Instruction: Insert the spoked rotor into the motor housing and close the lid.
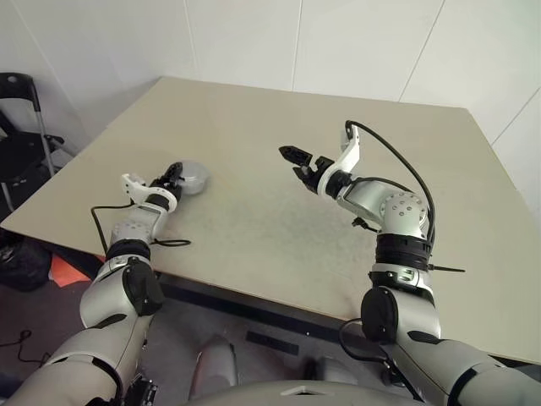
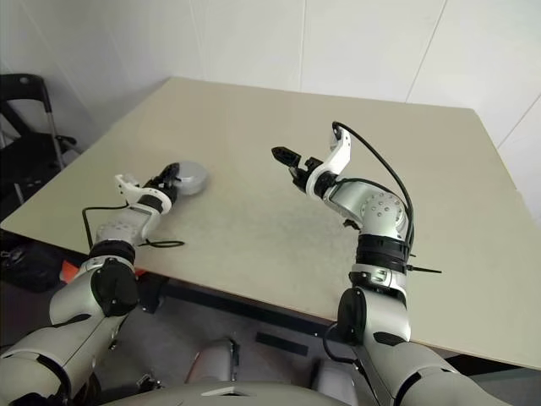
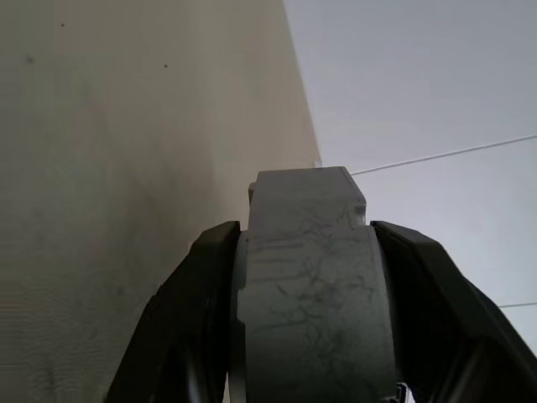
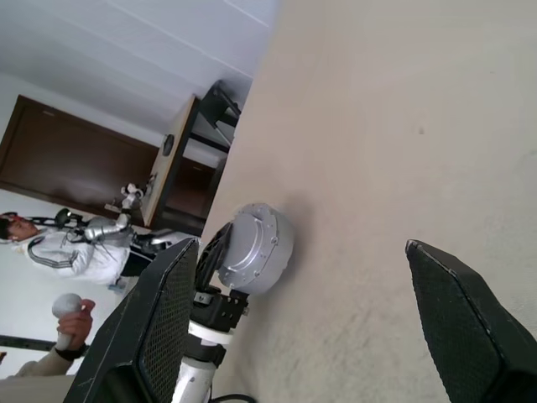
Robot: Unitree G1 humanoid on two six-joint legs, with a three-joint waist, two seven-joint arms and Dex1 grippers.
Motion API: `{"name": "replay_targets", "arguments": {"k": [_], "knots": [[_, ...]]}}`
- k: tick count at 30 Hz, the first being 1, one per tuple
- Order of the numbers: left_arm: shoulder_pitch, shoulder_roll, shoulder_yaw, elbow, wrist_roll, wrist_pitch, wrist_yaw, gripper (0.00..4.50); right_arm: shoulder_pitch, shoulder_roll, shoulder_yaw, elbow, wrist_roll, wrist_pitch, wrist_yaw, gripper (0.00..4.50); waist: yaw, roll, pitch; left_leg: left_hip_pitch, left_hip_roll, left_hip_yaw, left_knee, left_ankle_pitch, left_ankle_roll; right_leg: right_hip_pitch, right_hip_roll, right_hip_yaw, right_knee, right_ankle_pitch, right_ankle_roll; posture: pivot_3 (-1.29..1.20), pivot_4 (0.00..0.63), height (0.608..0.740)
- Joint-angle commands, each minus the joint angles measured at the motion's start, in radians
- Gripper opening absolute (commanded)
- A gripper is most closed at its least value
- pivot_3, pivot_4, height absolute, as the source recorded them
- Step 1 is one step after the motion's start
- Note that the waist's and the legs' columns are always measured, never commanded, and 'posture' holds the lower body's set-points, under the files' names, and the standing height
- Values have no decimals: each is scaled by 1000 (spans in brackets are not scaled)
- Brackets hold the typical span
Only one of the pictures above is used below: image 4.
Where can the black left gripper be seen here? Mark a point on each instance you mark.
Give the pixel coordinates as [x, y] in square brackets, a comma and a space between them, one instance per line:
[222, 308]

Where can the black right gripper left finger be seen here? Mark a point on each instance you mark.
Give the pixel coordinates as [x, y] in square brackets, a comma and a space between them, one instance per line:
[138, 336]

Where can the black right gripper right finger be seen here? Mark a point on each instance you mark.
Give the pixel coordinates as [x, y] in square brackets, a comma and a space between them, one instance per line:
[465, 336]

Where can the silver motor housing copper windings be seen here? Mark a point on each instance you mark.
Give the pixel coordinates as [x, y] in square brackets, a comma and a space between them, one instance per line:
[279, 260]

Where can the grey handheld controller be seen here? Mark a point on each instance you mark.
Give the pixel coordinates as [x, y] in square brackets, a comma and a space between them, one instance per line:
[65, 304]

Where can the bare hand of operator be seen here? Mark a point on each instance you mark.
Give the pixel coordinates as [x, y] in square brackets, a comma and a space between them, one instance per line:
[79, 325]

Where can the wooden table black legs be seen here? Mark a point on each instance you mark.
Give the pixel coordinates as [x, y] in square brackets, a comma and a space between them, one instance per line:
[172, 168]

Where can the silver background humanoid robot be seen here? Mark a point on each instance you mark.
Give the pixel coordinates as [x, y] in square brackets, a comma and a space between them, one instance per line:
[109, 228]

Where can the person in white jacket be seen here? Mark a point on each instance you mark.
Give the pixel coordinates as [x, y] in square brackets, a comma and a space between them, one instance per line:
[54, 256]

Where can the round black object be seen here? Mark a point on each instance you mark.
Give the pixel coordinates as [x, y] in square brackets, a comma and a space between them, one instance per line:
[168, 144]

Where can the dark brown door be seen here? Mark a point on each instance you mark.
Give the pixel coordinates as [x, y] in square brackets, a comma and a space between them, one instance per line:
[63, 155]

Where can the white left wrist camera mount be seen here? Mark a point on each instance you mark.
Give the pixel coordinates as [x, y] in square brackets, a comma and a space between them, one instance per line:
[210, 332]

